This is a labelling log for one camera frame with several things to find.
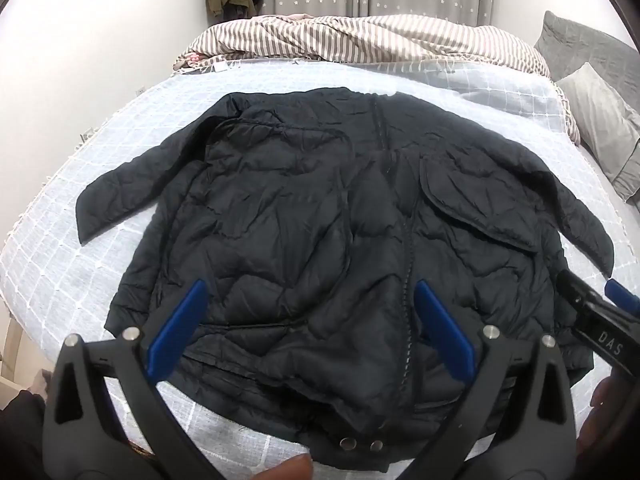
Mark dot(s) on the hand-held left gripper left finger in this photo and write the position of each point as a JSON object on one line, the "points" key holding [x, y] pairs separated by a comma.
{"points": [[175, 332]]}

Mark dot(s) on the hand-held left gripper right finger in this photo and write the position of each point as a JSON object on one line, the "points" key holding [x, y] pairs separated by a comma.
{"points": [[447, 335]]}

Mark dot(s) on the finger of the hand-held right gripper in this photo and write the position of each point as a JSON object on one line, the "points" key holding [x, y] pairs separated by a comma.
{"points": [[572, 287], [620, 296]]}

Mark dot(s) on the black puffer jacket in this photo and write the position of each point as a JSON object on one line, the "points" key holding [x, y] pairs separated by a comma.
{"points": [[300, 210]]}

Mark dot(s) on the person's right hand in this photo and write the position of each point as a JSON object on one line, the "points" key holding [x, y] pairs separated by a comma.
{"points": [[602, 392]]}

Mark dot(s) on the person's left hand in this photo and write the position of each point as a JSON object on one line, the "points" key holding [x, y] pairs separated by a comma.
{"points": [[287, 469]]}

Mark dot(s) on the grey checked bedspread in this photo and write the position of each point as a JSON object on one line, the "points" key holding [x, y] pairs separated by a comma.
{"points": [[50, 260]]}

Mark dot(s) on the plain grey pillow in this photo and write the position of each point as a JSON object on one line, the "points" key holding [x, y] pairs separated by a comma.
{"points": [[600, 115]]}

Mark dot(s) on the dark cloth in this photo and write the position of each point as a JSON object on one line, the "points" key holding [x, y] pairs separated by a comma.
{"points": [[20, 435]]}

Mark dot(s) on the grey quilted pillow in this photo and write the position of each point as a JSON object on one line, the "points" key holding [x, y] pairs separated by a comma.
{"points": [[575, 40]]}

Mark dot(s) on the pink patterned cloth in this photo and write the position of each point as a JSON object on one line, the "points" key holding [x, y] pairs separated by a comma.
{"points": [[192, 56]]}

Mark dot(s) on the striped duvet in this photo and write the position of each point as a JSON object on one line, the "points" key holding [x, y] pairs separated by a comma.
{"points": [[400, 42]]}

